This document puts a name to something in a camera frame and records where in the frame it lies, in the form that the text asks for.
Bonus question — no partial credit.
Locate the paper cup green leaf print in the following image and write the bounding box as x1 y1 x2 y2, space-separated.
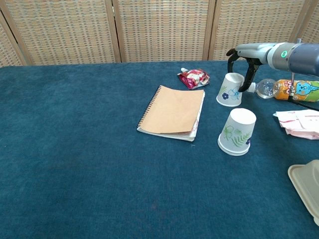
218 108 257 154

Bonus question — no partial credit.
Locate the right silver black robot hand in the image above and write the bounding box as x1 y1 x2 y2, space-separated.
226 42 273 94

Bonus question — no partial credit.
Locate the pink wet wipes pack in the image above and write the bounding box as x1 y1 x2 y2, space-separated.
273 109 319 140

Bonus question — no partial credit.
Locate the orange label plastic bottle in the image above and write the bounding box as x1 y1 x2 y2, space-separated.
248 78 319 103

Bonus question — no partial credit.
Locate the blue table cloth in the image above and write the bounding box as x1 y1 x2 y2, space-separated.
0 59 319 239

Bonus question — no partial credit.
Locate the red drink pouch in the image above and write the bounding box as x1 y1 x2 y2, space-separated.
177 67 210 90

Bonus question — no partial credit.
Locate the woven folding screen panel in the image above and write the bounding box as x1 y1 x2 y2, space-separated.
0 14 25 67
208 0 313 61
111 0 216 63
0 0 122 66
296 0 319 45

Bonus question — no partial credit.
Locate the brown spiral notebook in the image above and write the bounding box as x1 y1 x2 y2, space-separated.
136 85 206 142

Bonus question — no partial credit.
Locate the beige takeaway food box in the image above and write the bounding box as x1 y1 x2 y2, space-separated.
287 159 319 227

